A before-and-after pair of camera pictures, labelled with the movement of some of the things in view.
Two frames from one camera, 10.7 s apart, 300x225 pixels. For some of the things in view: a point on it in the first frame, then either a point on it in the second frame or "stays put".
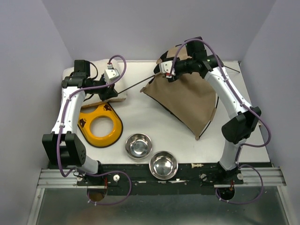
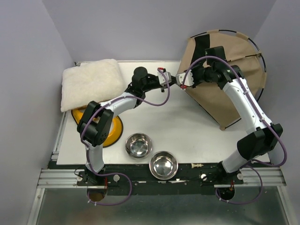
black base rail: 137,178 stays put
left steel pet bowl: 138,146 stays put
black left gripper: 109,92 -> 174,80
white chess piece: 198,165 stays put
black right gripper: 173,78 -> 193,71
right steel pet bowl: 163,165 stays put
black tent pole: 217,100 -> 250,40
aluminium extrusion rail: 67,178 stays put
